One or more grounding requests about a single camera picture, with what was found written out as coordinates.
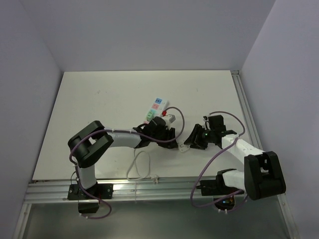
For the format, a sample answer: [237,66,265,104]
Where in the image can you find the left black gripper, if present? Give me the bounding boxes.
[151,126,178,149]

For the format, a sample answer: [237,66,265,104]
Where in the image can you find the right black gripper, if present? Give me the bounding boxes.
[183,123,215,150]

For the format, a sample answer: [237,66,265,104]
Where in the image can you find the white plug with switch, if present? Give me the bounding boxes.
[178,143,190,153]

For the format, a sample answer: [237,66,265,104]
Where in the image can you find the green plug adapter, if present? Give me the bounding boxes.
[146,110,155,122]

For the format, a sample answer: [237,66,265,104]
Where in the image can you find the white colourful power strip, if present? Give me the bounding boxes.
[143,98,169,124]

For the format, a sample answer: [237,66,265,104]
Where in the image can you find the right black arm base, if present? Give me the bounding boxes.
[196,179,238,210]

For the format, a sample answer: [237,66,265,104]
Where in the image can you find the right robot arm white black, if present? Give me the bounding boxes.
[184,111,287,200]

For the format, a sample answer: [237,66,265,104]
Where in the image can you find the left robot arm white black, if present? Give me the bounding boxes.
[68,115,178,199]

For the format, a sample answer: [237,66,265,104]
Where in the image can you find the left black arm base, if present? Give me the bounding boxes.
[67,183,114,215]

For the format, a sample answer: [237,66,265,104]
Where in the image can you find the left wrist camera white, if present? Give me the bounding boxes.
[161,111,176,126]

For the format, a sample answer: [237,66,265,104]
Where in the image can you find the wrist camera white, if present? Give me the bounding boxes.
[161,111,176,126]
[203,116,209,123]

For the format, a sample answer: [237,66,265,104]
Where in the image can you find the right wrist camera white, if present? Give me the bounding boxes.
[203,116,209,123]

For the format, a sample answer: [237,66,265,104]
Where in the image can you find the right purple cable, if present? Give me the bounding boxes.
[190,111,249,209]

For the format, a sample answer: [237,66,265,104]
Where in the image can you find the purple cable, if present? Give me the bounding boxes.
[190,111,249,209]
[69,107,185,220]

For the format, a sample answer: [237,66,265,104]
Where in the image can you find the white power strip cord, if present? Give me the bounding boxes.
[126,150,160,184]

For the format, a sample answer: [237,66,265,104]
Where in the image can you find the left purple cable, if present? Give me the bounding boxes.
[69,107,185,220]

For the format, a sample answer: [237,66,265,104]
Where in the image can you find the aluminium frame rail front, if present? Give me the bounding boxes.
[23,175,286,204]

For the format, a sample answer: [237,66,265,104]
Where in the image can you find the aluminium frame rail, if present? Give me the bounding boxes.
[230,70,271,175]
[23,175,286,204]

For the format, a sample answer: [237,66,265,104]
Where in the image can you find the aluminium frame rail right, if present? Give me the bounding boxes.
[230,70,271,175]

